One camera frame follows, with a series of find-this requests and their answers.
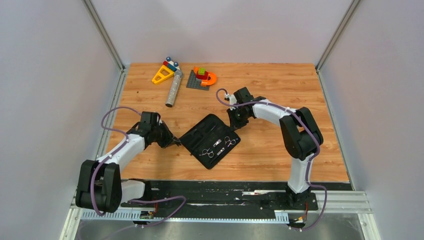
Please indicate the silver thinning scissors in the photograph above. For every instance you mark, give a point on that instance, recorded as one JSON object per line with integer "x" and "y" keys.
{"x": 227, "y": 141}

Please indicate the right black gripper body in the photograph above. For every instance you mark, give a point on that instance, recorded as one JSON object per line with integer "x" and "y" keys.
{"x": 238, "y": 119}

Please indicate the yellow triangle toy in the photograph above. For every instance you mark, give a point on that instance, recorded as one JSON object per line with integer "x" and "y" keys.
{"x": 164, "y": 73}

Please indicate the silver glitter cylinder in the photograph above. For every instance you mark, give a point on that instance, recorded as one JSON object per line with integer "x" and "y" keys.
{"x": 172, "y": 95}

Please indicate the red toy block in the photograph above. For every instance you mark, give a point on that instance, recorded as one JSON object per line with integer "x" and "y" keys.
{"x": 202, "y": 76}

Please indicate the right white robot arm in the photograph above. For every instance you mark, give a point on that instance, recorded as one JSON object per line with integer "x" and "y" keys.
{"x": 301, "y": 137}

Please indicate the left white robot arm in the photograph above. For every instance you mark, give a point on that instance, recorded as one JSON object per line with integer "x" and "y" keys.
{"x": 100, "y": 186}

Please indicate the small silver scissors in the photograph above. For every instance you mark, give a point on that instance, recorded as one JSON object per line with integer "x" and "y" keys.
{"x": 210, "y": 153}

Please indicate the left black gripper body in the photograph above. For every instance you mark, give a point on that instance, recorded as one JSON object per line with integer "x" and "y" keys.
{"x": 156, "y": 130}

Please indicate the grey building block baseplate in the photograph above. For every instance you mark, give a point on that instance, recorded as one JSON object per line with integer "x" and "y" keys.
{"x": 194, "y": 83}

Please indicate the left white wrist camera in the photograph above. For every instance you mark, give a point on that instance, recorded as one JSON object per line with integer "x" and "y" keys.
{"x": 150, "y": 118}

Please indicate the green toy cube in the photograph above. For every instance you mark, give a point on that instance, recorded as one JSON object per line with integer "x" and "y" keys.
{"x": 201, "y": 71}

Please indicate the red blue toy car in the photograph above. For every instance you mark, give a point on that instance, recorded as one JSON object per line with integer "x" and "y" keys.
{"x": 172, "y": 65}

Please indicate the orange curved toy block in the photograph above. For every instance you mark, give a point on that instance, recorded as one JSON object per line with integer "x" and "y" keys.
{"x": 212, "y": 78}

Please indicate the black zip tool case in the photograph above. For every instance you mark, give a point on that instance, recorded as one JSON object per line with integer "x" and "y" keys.
{"x": 203, "y": 135}

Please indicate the aluminium frame rail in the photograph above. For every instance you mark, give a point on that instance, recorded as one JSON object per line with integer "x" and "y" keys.
{"x": 93, "y": 13}

